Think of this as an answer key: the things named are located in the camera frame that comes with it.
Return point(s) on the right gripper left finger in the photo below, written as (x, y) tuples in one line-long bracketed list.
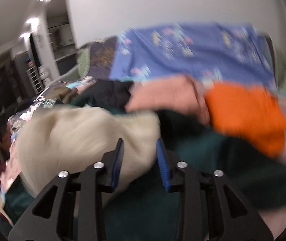
[(72, 201)]

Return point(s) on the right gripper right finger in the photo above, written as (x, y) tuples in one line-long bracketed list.
[(210, 205)]

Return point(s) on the dark green fleece sweater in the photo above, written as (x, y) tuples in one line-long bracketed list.
[(146, 211)]

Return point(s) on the pink dotted bed cover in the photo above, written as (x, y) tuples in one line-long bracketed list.
[(58, 138)]

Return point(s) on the orange puffer jacket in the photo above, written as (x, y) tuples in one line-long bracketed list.
[(250, 113)]

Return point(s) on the pink folded garment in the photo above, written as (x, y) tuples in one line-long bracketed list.
[(179, 93)]

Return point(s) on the black folded garment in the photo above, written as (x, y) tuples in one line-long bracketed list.
[(107, 93)]

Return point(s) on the blue tree-print sheet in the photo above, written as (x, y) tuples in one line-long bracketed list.
[(207, 51)]

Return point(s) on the dark patterned pillow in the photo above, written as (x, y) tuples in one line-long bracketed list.
[(101, 57)]

